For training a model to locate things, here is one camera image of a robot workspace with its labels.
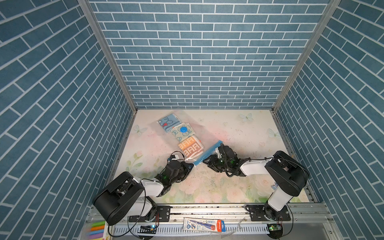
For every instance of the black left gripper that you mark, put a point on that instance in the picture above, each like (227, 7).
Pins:
(184, 166)

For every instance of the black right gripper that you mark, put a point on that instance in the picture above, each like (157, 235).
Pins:
(213, 159)

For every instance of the clear vacuum bag blue zip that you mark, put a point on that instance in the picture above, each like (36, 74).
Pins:
(207, 138)

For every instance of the blue cartoon towel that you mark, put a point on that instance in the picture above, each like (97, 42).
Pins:
(169, 122)

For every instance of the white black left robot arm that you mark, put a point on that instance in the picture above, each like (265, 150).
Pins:
(128, 196)

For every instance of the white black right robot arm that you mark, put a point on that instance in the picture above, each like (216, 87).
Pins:
(290, 176)

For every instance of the red blue toothbrush package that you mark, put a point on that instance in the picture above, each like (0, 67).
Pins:
(204, 225)

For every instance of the pink pen holder cup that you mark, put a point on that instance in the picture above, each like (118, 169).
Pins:
(275, 186)

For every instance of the coloured marker pack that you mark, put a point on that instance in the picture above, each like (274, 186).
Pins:
(97, 231)

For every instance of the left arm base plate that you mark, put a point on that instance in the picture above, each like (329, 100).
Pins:
(160, 214)

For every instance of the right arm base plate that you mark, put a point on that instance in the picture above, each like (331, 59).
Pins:
(263, 212)

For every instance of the aluminium mounting rail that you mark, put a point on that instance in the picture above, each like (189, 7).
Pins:
(311, 213)

